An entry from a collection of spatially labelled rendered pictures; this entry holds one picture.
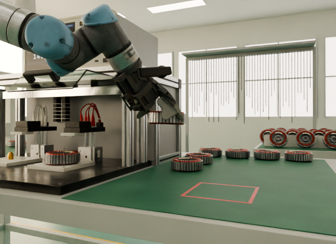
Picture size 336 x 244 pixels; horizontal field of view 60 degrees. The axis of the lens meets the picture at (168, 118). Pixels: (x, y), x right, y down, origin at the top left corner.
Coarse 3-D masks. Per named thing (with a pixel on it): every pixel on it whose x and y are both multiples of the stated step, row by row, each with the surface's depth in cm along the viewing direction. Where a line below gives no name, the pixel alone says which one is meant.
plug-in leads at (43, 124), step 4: (40, 108) 121; (44, 108) 121; (40, 112) 120; (44, 112) 121; (32, 116) 118; (40, 116) 120; (44, 116) 122; (32, 120) 118; (36, 120) 117; (40, 120) 120; (44, 120) 119; (40, 124) 116; (44, 124) 118
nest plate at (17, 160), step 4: (16, 156) 113; (20, 156) 113; (24, 156) 113; (0, 160) 102; (4, 160) 102; (8, 160) 102; (12, 160) 102; (16, 160) 102; (20, 160) 102; (24, 160) 102; (28, 160) 104; (32, 160) 105; (36, 160) 107; (40, 160) 109; (0, 164) 97; (4, 164) 96; (8, 164) 96; (12, 164) 98; (16, 164) 99
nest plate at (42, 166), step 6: (42, 162) 97; (78, 162) 97; (84, 162) 97; (90, 162) 98; (30, 168) 91; (36, 168) 90; (42, 168) 90; (48, 168) 89; (54, 168) 88; (60, 168) 87; (66, 168) 87; (72, 168) 90
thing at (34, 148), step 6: (36, 144) 118; (42, 144) 118; (48, 144) 118; (30, 150) 118; (36, 150) 117; (42, 150) 115; (48, 150) 117; (30, 156) 118; (36, 156) 117; (42, 156) 115
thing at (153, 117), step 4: (148, 112) 83; (152, 112) 81; (156, 112) 80; (160, 112) 80; (148, 116) 83; (152, 116) 81; (156, 116) 80; (160, 116) 80; (172, 116) 80; (176, 116) 80; (184, 116) 83; (148, 120) 83; (152, 120) 81; (156, 120) 80; (160, 120) 80; (164, 120) 80; (168, 120) 80; (172, 120) 80; (176, 120) 80; (180, 120) 81; (184, 120) 83; (180, 124) 83
